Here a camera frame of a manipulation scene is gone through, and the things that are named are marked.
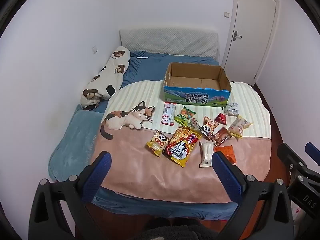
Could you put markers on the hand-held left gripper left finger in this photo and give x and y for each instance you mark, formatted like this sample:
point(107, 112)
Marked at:
point(100, 171)

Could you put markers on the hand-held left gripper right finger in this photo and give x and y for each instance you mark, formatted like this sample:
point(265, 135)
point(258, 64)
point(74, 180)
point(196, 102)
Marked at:
point(225, 172)

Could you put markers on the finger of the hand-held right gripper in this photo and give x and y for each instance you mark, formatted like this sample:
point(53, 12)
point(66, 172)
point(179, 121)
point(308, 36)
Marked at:
point(313, 152)
point(290, 157)

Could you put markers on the brown pastry packet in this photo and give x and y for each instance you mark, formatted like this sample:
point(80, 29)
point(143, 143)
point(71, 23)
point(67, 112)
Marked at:
point(221, 136)

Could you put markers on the small photo print snack packet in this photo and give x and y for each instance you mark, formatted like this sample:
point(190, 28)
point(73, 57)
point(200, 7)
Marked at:
point(194, 124)

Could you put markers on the green candy packet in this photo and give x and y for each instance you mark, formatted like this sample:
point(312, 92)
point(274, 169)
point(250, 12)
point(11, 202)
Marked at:
point(184, 116)

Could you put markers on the blue green cardboard box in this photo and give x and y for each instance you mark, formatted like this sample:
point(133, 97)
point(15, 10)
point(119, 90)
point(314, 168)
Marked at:
point(197, 86)

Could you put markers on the white plastic bag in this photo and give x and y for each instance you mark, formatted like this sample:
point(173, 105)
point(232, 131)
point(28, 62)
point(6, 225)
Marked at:
point(298, 211)

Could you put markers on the long white snack packet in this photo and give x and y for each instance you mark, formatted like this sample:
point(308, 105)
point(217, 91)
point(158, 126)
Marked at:
point(206, 153)

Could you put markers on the light blue fleece blanket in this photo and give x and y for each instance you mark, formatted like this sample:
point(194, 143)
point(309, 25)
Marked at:
point(75, 140)

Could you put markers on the cat print blanket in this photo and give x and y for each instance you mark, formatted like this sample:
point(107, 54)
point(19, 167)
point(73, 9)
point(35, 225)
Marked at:
point(140, 175)

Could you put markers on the orange panda snack packet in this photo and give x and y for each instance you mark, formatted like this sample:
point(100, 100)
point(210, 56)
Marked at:
point(208, 128)

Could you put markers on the yellow white bread packet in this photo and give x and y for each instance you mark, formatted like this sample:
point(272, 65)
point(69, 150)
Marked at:
point(239, 127)

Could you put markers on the large instant noodle packet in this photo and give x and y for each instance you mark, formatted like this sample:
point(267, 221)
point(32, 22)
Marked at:
point(181, 146)

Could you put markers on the red triangular snack packet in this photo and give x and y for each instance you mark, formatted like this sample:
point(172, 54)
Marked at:
point(222, 118)

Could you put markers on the white grey snack packet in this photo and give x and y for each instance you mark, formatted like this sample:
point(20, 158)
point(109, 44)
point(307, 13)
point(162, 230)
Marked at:
point(231, 108)

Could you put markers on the yellow panda snack packet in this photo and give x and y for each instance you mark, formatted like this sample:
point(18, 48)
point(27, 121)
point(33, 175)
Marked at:
point(158, 143)

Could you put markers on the red white wafer packet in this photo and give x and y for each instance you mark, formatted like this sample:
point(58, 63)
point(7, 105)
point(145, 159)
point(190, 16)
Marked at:
point(168, 113)

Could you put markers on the bear print pillow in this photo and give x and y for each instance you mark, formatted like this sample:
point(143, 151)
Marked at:
point(110, 77)

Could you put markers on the bed with blue sheet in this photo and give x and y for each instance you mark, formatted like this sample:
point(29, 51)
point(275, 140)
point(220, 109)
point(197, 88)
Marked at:
point(147, 67)

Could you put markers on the small white stick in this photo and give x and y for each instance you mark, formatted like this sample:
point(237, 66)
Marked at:
point(142, 58)

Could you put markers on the white door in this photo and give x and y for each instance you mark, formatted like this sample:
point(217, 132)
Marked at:
point(250, 30)

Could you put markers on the white headboard cushion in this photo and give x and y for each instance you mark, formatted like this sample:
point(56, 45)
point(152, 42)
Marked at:
point(170, 42)

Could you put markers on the white wall socket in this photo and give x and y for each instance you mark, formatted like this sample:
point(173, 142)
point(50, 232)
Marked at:
point(94, 50)

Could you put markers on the white light switch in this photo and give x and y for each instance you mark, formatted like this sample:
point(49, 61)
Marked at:
point(227, 14)

